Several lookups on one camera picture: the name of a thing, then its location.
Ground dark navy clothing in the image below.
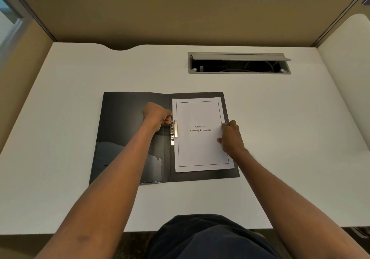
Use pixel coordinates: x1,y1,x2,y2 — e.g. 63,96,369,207
145,214,283,259

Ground person's left hand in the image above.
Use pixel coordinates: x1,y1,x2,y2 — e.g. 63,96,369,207
141,102,173,133

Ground black plastic folder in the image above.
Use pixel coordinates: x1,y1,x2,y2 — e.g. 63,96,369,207
89,91,240,185

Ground beige back partition panel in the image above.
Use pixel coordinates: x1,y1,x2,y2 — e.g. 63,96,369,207
12,0,360,51

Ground cables in tray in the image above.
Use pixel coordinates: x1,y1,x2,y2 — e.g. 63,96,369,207
218,61,275,73

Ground person's left forearm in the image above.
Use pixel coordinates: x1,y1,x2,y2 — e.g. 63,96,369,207
35,118,162,259

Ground grey cable tray lid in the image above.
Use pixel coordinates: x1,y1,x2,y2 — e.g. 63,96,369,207
191,53,292,62

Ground person's right hand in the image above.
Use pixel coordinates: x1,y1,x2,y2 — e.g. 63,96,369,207
216,120,247,159

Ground white side partition panel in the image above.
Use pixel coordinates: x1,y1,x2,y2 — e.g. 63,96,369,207
316,14,370,151

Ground beige side partition panel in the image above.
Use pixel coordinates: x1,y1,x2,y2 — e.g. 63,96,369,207
0,19,56,154

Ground white printed paper stack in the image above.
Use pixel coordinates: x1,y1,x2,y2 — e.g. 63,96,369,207
172,97,235,173

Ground metal folder clip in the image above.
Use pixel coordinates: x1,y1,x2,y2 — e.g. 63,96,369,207
169,120,178,146

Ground person's right forearm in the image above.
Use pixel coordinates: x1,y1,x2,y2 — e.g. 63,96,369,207
231,148,370,259

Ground grey desk cable tray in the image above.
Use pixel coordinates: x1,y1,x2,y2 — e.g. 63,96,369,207
188,52,292,75

